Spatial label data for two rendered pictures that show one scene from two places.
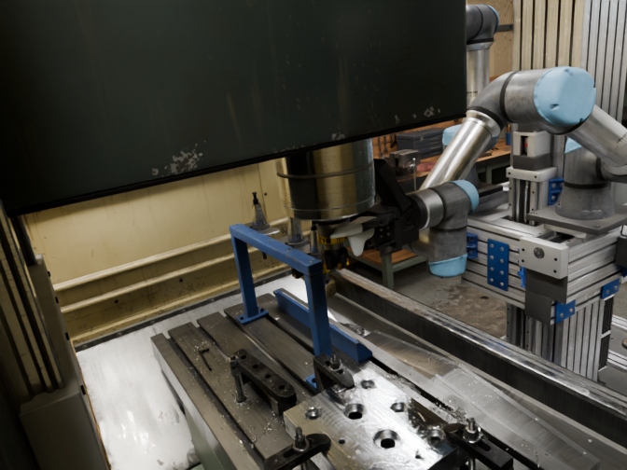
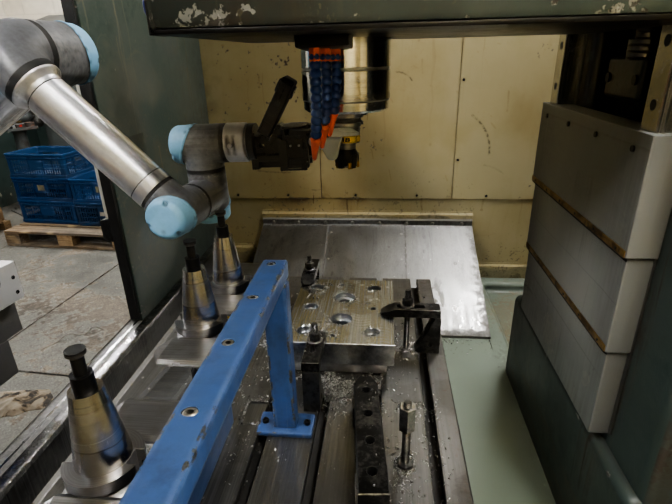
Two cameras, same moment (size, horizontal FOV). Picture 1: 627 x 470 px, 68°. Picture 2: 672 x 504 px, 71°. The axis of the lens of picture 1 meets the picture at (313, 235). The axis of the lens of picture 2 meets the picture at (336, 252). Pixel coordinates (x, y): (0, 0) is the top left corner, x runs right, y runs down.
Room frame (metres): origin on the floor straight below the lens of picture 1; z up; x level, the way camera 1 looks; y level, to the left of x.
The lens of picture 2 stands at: (1.50, 0.49, 1.52)
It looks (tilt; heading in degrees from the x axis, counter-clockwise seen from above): 23 degrees down; 217
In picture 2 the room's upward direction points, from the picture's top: 1 degrees counter-clockwise
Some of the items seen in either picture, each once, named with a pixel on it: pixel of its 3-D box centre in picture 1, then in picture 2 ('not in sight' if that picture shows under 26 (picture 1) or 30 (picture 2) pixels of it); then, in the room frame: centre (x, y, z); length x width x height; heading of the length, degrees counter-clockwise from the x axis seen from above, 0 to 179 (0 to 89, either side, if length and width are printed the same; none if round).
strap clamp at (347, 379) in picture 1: (335, 380); (315, 358); (0.91, -0.01, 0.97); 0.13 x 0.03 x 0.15; 31
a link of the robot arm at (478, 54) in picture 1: (477, 83); not in sight; (1.83, -0.69, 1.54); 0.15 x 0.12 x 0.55; 131
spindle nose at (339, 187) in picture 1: (326, 172); (345, 75); (0.76, -0.03, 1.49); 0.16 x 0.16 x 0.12
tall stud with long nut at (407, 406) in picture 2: (237, 378); (406, 434); (0.97, 0.23, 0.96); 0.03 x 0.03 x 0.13
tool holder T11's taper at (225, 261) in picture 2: (316, 237); (225, 257); (1.09, -0.01, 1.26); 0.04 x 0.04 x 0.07
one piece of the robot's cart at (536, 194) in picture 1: (526, 288); not in sight; (1.56, -0.77, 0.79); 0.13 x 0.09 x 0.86; 27
